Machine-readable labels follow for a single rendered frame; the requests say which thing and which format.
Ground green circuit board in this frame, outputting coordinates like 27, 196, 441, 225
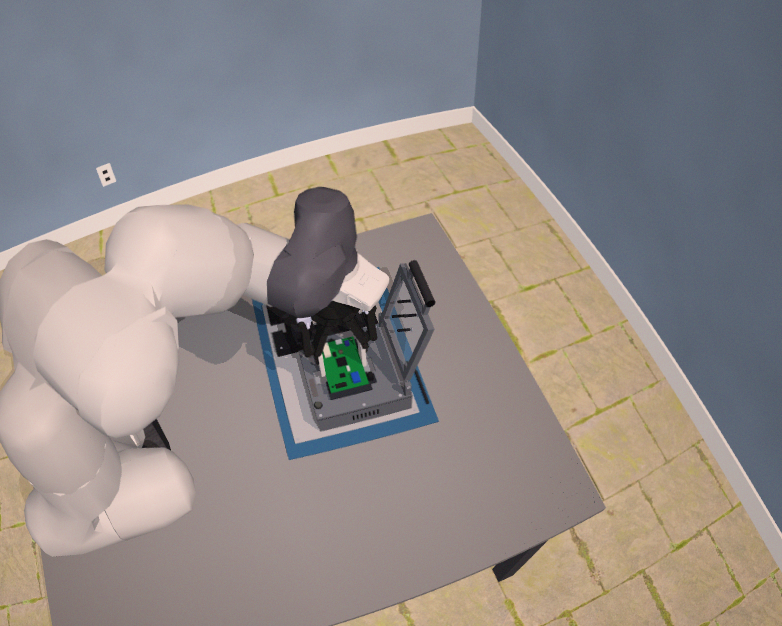
322, 336, 369, 393

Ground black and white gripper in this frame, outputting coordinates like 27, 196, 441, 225
296, 301, 377, 377

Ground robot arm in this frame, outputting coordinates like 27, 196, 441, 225
0, 187, 389, 557

